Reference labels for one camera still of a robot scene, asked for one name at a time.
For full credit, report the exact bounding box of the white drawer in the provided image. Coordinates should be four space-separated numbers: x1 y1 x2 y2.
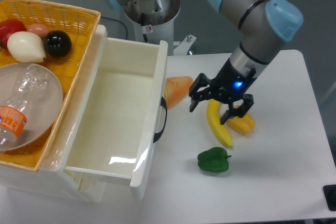
65 38 168 202

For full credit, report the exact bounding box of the white toy pear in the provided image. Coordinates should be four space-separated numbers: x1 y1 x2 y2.
7 31 46 63

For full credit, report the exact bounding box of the black corner object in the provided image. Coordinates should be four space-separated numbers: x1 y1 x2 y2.
322 184 336 211

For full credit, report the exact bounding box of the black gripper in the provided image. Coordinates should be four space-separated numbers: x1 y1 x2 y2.
188 59 257 125

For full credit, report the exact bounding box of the clear plastic bottle orange label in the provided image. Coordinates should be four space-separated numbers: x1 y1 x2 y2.
1 64 48 153

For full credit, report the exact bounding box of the black toy ball fruit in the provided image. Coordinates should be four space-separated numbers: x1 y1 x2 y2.
43 30 72 58

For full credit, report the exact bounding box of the yellow wicker basket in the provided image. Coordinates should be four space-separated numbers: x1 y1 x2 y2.
1 0 101 172

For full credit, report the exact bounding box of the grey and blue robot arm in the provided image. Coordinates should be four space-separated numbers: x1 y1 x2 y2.
104 0 303 123

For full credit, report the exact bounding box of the beige plate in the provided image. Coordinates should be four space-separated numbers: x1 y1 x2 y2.
1 63 63 151

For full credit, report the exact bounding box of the pink toy egg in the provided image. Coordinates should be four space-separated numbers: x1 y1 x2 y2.
27 23 50 39

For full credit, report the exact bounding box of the yellow toy bell pepper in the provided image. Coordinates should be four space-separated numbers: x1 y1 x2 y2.
226 112 256 135

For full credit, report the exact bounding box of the orange toy bread wedge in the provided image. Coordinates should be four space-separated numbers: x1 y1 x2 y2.
163 76 193 109

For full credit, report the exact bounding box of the green toy bell pepper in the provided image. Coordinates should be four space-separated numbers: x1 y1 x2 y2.
197 147 231 173

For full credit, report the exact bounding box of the yellow toy banana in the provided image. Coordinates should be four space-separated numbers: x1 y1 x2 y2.
206 99 233 148

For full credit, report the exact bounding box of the white drawer cabinet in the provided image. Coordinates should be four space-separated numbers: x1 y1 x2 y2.
1 25 107 202

